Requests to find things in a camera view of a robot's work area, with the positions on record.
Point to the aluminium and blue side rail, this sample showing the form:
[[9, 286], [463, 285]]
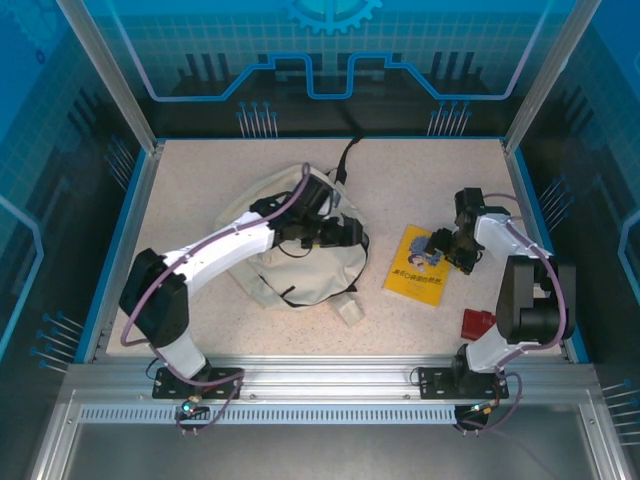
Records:
[[520, 185], [146, 185]]

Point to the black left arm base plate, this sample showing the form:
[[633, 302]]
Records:
[[220, 376]]

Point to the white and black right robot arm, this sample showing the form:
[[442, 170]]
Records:
[[492, 235]]

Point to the small connector with green light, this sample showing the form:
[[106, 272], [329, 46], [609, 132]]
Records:
[[482, 409], [189, 406]]

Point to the red wallet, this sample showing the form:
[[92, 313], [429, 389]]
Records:
[[475, 325]]

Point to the cream canvas backpack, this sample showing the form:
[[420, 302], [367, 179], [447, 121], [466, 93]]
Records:
[[310, 280]]

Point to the aluminium frame post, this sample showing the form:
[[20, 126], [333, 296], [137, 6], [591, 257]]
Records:
[[110, 80], [550, 75]]

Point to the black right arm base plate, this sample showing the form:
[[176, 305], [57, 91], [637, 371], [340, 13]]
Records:
[[430, 382]]

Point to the grey metal lower tray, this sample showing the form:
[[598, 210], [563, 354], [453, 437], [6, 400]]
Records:
[[325, 450]]

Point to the aluminium front rail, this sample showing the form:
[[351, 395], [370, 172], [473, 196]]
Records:
[[325, 375]]

